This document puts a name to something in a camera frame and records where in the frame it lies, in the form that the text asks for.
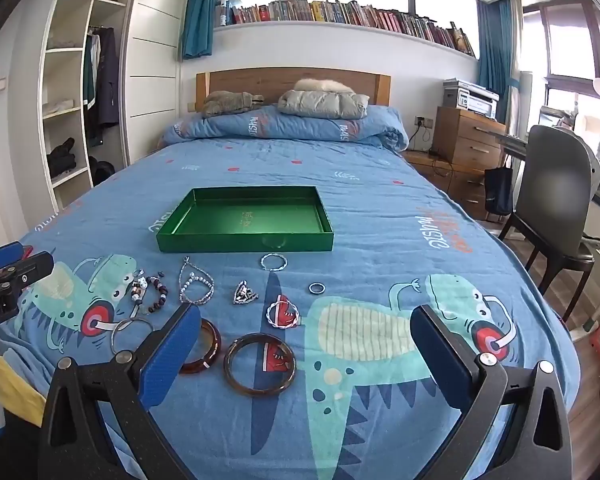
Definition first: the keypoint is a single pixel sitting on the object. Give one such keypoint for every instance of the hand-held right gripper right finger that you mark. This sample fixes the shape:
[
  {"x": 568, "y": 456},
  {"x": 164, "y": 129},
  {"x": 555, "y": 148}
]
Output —
[{"x": 445, "y": 360}]

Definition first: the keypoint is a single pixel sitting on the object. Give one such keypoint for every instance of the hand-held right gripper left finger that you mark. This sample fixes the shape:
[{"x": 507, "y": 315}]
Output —
[{"x": 170, "y": 355}]

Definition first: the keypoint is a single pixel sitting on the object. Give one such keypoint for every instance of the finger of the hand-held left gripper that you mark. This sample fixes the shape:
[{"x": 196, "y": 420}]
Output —
[
  {"x": 0, "y": 257},
  {"x": 27, "y": 272}
]

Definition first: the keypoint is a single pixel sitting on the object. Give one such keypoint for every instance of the amber bangle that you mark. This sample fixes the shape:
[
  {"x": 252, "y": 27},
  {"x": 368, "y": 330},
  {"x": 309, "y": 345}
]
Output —
[
  {"x": 215, "y": 345},
  {"x": 227, "y": 365}
]

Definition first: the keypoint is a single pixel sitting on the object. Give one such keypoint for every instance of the thin silver bangle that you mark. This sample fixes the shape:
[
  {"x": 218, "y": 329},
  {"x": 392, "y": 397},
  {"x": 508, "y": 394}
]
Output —
[{"x": 130, "y": 320}]

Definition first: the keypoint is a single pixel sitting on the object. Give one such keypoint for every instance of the green metal tray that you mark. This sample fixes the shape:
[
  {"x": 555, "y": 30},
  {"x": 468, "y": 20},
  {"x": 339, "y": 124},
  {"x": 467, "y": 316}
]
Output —
[{"x": 240, "y": 215}]

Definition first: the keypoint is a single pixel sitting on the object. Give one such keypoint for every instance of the yellow printed cloth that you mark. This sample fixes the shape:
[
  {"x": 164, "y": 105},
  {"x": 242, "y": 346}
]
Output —
[{"x": 15, "y": 385}]

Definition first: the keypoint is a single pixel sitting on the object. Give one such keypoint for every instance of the black clothes pile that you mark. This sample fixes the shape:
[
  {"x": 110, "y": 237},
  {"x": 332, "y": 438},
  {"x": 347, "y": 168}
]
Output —
[{"x": 62, "y": 157}]

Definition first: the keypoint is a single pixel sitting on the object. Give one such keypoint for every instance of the black bag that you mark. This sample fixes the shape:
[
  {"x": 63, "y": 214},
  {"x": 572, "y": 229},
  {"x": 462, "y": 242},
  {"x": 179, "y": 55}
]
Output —
[{"x": 100, "y": 170}]

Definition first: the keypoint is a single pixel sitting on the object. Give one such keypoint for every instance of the folded white clothes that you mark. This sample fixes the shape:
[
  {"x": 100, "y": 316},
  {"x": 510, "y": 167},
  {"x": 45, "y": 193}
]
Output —
[{"x": 57, "y": 105}]

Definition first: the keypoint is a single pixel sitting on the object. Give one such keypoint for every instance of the blue printed bedsheet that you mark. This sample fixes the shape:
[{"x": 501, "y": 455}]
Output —
[{"x": 380, "y": 200}]

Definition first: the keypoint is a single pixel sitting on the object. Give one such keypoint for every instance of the dark tote bag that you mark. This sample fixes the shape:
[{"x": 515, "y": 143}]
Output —
[{"x": 497, "y": 192}]

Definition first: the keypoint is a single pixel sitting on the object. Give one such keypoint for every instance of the green white hanging garment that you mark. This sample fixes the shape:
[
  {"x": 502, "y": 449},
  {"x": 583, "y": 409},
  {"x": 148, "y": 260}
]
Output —
[{"x": 90, "y": 80}]

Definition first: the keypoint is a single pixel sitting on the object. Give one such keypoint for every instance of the grey chair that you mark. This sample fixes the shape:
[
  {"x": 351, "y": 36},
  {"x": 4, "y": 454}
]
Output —
[{"x": 550, "y": 185}]

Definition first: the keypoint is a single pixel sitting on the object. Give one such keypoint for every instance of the dark hanging jacket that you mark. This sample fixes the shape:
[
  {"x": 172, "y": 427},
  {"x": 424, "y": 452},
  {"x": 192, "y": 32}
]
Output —
[{"x": 107, "y": 77}]

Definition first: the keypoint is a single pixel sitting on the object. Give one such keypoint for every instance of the wooden dresser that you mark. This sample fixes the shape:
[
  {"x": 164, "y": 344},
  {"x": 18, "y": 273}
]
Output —
[{"x": 467, "y": 135}]

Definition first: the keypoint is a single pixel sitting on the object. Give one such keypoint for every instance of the glass desk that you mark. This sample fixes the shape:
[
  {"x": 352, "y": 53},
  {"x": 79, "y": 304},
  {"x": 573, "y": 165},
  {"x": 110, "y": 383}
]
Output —
[{"x": 505, "y": 140}]

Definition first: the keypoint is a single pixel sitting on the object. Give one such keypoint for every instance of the white wardrobe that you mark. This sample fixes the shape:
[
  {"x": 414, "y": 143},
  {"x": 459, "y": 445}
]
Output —
[{"x": 152, "y": 60}]

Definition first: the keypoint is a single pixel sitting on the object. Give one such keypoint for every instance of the brown fleece jacket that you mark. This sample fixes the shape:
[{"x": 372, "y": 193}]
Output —
[{"x": 225, "y": 102}]

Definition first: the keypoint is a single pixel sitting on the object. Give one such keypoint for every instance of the white printer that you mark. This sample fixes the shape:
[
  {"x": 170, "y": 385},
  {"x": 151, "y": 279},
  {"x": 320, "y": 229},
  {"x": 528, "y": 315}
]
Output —
[{"x": 467, "y": 97}]

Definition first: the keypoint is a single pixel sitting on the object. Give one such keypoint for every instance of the folded blue printed duvet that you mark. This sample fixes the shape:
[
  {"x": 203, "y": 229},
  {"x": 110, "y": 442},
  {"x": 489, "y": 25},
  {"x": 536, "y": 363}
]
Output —
[{"x": 305, "y": 127}]

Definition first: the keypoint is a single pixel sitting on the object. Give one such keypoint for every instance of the grey puffer jacket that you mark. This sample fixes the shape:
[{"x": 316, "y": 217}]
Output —
[{"x": 320, "y": 105}]

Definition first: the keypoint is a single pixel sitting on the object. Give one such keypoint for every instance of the wooden headboard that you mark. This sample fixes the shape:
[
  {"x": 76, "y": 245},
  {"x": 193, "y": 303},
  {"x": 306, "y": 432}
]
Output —
[{"x": 260, "y": 80}]

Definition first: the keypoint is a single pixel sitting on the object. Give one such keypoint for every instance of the white fur hood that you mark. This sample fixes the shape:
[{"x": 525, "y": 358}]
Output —
[{"x": 320, "y": 85}]

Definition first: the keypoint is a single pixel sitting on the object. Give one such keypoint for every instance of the teal curtain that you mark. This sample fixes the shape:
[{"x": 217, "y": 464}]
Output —
[
  {"x": 492, "y": 50},
  {"x": 200, "y": 15}
]

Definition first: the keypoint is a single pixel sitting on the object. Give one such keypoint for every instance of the row of books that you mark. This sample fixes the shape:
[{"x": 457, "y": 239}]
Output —
[{"x": 330, "y": 10}]

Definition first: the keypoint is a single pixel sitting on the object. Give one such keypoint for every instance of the wall socket with plugs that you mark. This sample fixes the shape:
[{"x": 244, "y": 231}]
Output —
[{"x": 422, "y": 121}]

